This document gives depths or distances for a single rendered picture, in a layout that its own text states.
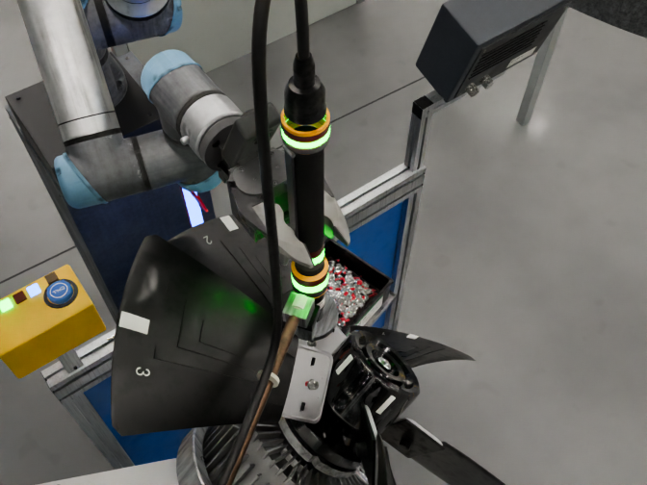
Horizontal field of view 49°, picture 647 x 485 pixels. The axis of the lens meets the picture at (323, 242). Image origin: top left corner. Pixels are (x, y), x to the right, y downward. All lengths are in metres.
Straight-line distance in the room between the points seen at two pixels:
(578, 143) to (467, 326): 0.97
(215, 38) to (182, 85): 2.18
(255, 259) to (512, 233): 1.68
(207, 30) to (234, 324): 2.28
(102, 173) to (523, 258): 1.86
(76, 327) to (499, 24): 0.91
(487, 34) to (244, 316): 0.76
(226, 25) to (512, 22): 1.83
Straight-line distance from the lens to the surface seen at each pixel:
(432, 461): 1.04
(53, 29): 0.97
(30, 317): 1.23
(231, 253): 1.06
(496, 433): 2.26
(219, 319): 0.81
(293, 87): 0.60
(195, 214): 1.22
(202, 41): 3.03
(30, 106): 1.53
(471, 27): 1.36
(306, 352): 0.89
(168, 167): 0.96
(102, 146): 0.96
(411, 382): 0.96
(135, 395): 0.75
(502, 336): 2.40
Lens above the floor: 2.07
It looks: 55 degrees down
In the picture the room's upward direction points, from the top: straight up
